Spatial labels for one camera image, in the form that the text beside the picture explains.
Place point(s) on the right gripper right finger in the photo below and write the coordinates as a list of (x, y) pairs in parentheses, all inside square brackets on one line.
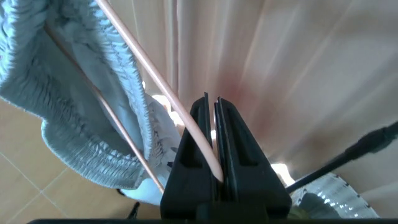
[(252, 180)]

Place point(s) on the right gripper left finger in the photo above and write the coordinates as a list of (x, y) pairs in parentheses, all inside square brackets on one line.
[(186, 174)]

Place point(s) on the pink clothes hanger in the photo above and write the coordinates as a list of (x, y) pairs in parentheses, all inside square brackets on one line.
[(149, 67)]

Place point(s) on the pale grey shorts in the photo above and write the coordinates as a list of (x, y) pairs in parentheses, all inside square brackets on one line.
[(77, 130)]

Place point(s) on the white laundry basket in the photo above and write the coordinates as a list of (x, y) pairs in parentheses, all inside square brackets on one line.
[(335, 193)]

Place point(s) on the black clothes rack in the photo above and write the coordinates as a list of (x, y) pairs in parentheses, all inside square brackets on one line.
[(367, 144)]

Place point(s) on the beige curtain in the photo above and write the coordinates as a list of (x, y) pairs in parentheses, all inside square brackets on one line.
[(295, 62)]

